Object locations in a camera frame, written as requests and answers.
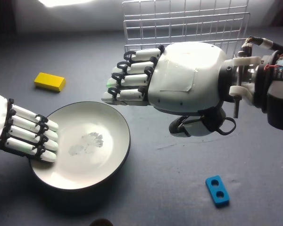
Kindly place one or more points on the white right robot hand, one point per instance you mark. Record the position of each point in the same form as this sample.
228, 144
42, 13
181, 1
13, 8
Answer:
184, 75

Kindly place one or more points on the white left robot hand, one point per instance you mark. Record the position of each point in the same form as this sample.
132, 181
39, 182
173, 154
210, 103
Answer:
21, 131

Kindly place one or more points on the white plate leaf print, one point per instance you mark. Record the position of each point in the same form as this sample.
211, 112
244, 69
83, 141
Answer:
89, 117

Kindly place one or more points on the yellow rectangular block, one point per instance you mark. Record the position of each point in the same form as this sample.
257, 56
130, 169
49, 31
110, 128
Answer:
49, 81

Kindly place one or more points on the brown round cookie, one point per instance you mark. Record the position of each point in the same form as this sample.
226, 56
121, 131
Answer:
101, 222

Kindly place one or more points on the blue block two holes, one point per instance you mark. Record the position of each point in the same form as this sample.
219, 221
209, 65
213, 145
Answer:
217, 202

